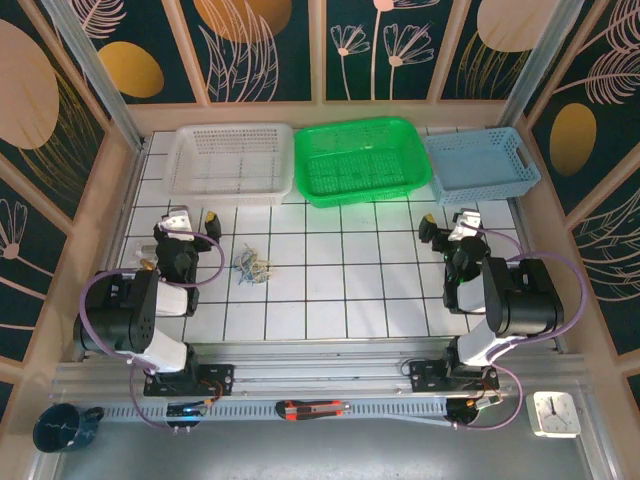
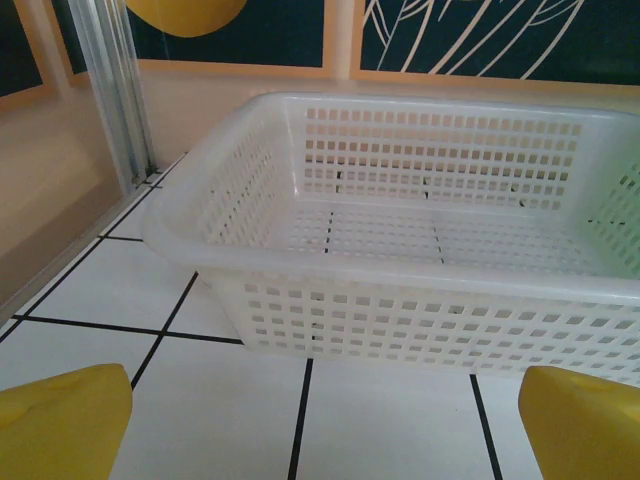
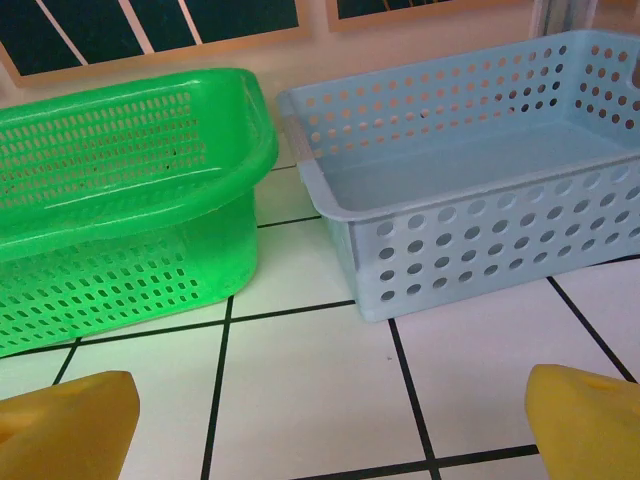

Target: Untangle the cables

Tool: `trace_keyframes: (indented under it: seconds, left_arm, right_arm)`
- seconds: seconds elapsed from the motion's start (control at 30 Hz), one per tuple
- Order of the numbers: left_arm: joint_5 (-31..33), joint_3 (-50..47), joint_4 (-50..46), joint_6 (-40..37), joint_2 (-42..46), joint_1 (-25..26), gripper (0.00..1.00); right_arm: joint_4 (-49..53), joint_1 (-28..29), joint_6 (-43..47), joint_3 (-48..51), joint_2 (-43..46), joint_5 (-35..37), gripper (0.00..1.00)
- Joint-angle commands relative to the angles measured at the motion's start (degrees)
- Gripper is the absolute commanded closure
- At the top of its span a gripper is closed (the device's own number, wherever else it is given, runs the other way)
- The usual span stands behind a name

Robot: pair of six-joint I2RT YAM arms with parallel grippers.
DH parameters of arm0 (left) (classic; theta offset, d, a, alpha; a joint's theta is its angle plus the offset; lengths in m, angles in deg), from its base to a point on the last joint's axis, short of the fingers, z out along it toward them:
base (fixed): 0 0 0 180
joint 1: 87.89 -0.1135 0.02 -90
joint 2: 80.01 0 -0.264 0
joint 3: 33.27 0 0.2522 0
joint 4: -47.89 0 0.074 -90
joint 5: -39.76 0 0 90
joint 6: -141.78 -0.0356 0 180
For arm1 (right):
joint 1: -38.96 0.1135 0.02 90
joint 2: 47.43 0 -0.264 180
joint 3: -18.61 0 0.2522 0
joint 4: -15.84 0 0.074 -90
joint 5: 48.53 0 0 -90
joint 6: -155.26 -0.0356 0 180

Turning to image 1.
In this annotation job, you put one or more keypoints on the dark blue mug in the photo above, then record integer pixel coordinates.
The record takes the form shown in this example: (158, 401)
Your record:
(75, 435)

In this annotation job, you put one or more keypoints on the small brass fitting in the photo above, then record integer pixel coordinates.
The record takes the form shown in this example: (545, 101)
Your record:
(146, 263)

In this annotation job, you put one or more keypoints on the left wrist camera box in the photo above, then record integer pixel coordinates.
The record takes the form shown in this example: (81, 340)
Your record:
(176, 223)

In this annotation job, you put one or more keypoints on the white square clock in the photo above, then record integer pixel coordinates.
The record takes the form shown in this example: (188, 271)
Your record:
(555, 415)

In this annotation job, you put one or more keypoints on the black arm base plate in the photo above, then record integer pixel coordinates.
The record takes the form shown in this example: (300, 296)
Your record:
(220, 375)
(425, 372)

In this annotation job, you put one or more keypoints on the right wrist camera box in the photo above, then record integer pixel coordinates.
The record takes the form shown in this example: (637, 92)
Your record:
(465, 225)

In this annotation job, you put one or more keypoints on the light blue plastic basket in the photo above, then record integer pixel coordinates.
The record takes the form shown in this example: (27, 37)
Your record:
(475, 165)

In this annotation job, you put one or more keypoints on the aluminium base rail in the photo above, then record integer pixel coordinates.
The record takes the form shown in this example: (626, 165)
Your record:
(325, 375)

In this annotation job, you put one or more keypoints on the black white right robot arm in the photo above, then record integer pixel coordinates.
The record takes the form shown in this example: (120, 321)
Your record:
(525, 300)

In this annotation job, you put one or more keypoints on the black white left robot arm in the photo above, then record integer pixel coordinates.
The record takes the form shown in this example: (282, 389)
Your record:
(125, 310)

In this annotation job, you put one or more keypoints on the green plastic basket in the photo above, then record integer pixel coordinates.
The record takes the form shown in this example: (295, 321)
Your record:
(360, 170)

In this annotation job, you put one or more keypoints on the orange black utility knife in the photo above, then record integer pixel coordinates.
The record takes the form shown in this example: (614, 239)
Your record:
(310, 409)

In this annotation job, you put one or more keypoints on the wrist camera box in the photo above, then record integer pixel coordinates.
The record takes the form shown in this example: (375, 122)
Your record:
(176, 223)
(465, 225)

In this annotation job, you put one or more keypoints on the small electronics board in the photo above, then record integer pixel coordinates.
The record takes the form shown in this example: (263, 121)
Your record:
(187, 411)
(482, 403)

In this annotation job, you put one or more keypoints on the white plastic basket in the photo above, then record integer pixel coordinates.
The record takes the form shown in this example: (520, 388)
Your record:
(225, 197)

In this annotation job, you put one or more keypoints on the aluminium side rail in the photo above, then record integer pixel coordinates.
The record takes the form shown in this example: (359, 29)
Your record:
(522, 225)
(127, 200)

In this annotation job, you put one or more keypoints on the aluminium frame post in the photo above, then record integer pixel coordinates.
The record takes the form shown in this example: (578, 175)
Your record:
(101, 85)
(542, 65)

